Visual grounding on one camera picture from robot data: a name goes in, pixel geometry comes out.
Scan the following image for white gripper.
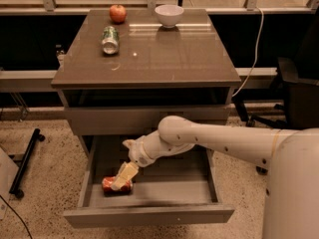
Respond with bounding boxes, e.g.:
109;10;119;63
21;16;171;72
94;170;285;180
111;139;150;191

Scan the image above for red coke can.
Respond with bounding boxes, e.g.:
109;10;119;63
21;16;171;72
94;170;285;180
102;176;133;194

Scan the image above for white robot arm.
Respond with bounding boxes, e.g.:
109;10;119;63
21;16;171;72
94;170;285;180
111;116;319;239

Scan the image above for open grey middle drawer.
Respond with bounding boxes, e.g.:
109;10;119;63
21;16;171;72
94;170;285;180
64;135;234;228

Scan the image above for closed grey top drawer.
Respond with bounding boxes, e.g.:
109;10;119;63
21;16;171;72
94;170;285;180
64;106;230;135

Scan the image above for grey drawer cabinet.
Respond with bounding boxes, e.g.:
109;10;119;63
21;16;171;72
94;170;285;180
52;9;240;151

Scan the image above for green soda can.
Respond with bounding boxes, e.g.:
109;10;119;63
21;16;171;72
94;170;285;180
101;26;120;55

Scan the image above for black wheeled stand leg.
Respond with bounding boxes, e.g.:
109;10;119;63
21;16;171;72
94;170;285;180
9;128;45;199

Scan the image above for red apple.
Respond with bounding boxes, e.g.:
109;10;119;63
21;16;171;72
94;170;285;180
109;5;127;24

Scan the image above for white bowl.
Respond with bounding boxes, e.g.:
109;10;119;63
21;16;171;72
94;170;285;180
155;5;184;28

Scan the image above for metal window railing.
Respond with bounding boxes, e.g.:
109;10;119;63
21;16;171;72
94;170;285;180
0;0;319;17

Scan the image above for black office chair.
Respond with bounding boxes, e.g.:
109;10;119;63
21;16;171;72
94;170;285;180
231;7;319;175

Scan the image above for black floor cable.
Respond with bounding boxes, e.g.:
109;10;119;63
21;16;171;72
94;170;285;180
0;193;34;239

